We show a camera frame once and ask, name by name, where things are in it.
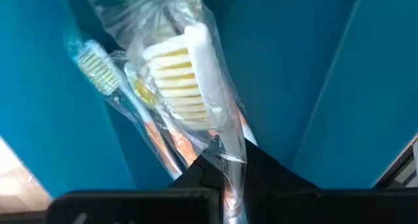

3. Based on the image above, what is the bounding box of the teal plastic bin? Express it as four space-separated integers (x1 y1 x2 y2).
0 0 418 199

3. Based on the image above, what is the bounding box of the black aluminium table frame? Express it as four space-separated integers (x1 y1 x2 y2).
374 132 418 189

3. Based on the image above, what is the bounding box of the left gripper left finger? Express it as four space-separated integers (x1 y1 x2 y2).
47 152 226 224

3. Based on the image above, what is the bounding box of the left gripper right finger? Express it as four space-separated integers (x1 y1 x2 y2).
244 139 418 224

